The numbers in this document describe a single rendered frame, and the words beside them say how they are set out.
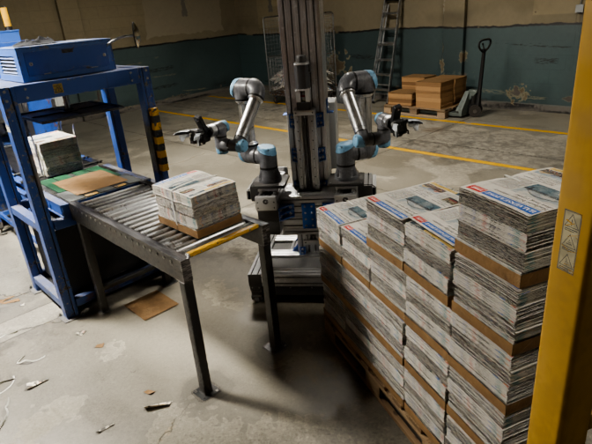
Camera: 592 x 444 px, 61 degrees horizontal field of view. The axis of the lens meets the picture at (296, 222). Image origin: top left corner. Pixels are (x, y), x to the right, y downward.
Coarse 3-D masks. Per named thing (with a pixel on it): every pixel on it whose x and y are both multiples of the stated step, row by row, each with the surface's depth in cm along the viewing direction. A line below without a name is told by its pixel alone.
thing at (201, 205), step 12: (216, 180) 268; (228, 180) 266; (180, 192) 255; (192, 192) 253; (204, 192) 252; (216, 192) 256; (228, 192) 262; (180, 204) 257; (192, 204) 248; (204, 204) 253; (216, 204) 258; (228, 204) 263; (180, 216) 261; (192, 216) 251; (204, 216) 254; (216, 216) 259; (228, 216) 265; (192, 228) 256
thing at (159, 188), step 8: (176, 176) 280; (184, 176) 278; (192, 176) 277; (200, 176) 277; (160, 184) 269; (168, 184) 268; (176, 184) 267; (160, 192) 267; (160, 200) 271; (168, 200) 264; (160, 208) 274; (168, 208) 268; (168, 216) 271
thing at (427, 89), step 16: (416, 80) 872; (432, 80) 824; (448, 80) 812; (464, 80) 843; (400, 96) 858; (416, 96) 838; (432, 96) 816; (448, 96) 820; (384, 112) 891; (416, 112) 845
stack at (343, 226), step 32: (320, 224) 276; (352, 224) 252; (320, 256) 287; (352, 256) 245; (352, 288) 253; (384, 288) 221; (416, 288) 196; (352, 320) 262; (384, 320) 226; (416, 320) 201; (448, 320) 179; (352, 352) 272; (384, 352) 235; (416, 352) 207; (416, 384) 212
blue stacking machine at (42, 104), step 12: (0, 36) 486; (12, 36) 493; (0, 108) 491; (24, 108) 505; (36, 108) 514; (0, 120) 493; (24, 120) 514; (0, 132) 543; (36, 132) 519; (0, 192) 508; (0, 204) 510
